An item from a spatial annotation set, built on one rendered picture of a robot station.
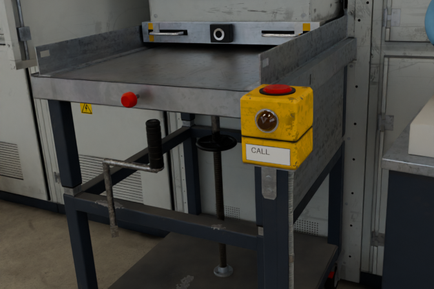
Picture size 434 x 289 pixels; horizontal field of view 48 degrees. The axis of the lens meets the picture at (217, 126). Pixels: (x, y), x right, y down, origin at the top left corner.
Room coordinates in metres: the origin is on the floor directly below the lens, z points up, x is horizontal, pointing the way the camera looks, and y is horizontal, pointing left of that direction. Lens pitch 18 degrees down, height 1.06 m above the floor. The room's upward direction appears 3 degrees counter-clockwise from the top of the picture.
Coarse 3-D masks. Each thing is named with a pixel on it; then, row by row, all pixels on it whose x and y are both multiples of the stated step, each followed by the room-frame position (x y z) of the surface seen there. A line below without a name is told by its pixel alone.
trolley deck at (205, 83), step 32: (96, 64) 1.25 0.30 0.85; (128, 64) 1.22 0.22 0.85; (160, 64) 1.20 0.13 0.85; (192, 64) 1.17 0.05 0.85; (224, 64) 1.15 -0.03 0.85; (256, 64) 1.13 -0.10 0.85; (320, 64) 1.10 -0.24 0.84; (64, 96) 1.09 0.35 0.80; (96, 96) 1.05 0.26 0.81; (160, 96) 0.97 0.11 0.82; (192, 96) 0.93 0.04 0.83; (224, 96) 0.90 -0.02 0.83
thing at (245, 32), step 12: (144, 24) 1.47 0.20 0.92; (168, 24) 1.43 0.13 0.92; (180, 24) 1.42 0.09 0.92; (192, 24) 1.40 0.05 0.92; (204, 24) 1.38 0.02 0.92; (240, 24) 1.33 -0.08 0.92; (252, 24) 1.31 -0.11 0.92; (264, 24) 1.30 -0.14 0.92; (276, 24) 1.28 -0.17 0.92; (288, 24) 1.27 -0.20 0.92; (312, 24) 1.24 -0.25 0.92; (324, 24) 1.27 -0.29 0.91; (144, 36) 1.48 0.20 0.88; (168, 36) 1.44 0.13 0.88; (180, 36) 1.42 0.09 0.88; (192, 36) 1.40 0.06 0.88; (204, 36) 1.38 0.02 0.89; (240, 36) 1.33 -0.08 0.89; (252, 36) 1.31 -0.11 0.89
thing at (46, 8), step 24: (0, 0) 1.27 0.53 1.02; (24, 0) 1.33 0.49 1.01; (48, 0) 1.39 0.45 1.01; (72, 0) 1.45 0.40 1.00; (96, 0) 1.52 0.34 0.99; (120, 0) 1.60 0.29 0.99; (144, 0) 1.68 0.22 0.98; (24, 24) 1.32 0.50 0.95; (48, 24) 1.38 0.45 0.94; (72, 24) 1.45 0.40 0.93; (96, 24) 1.51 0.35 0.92; (120, 24) 1.59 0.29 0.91; (24, 48) 1.30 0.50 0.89
